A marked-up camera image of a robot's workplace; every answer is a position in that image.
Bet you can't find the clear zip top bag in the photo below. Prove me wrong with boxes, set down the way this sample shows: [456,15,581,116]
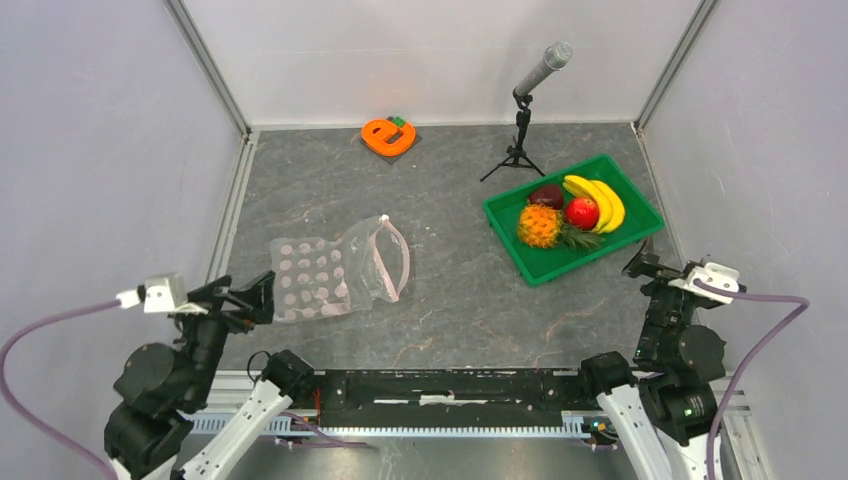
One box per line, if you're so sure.
[269,215,411,323]

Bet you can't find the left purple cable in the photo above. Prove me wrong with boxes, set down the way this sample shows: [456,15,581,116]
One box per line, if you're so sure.
[0,299,124,480]

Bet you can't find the green plastic tray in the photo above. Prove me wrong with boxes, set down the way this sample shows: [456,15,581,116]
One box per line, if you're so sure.
[482,154,665,286]

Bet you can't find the dark red fake fruit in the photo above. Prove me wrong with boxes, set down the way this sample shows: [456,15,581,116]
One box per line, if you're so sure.
[527,184,565,210]

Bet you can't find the black microphone tripod stand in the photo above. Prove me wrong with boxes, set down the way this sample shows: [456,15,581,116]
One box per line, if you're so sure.
[479,91,545,183]

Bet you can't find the yellow fake banana bunch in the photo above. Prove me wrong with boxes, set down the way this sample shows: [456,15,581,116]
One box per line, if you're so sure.
[562,175,626,234]

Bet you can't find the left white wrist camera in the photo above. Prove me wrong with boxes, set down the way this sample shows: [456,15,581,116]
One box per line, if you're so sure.
[115,273,209,315]

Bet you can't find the orange fake fruit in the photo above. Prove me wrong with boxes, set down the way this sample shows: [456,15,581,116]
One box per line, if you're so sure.
[516,204,603,251]

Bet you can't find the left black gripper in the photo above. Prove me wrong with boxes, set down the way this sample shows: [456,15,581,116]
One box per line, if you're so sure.
[176,267,277,403]

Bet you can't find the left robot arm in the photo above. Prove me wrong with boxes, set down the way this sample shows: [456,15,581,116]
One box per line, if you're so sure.
[104,271,314,479]

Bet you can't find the red fake strawberry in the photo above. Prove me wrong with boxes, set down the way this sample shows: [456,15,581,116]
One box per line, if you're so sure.
[563,197,600,231]

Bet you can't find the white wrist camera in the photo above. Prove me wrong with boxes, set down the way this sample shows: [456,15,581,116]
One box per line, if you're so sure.
[115,273,209,315]
[668,261,742,305]

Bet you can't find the purple cable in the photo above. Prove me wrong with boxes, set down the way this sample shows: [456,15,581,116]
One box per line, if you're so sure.
[0,299,124,480]
[692,278,811,480]

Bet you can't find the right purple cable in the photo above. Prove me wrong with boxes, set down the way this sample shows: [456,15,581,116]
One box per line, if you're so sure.
[692,278,811,480]

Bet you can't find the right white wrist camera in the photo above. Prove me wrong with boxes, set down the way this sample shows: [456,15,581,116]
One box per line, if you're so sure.
[668,261,742,305]

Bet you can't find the white cable chain strip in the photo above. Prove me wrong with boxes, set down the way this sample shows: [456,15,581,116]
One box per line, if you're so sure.
[188,413,591,440]

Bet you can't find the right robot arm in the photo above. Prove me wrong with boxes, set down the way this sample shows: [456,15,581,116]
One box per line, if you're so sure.
[577,239,726,479]

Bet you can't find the grey microphone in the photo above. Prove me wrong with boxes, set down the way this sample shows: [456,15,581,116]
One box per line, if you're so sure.
[513,42,573,97]

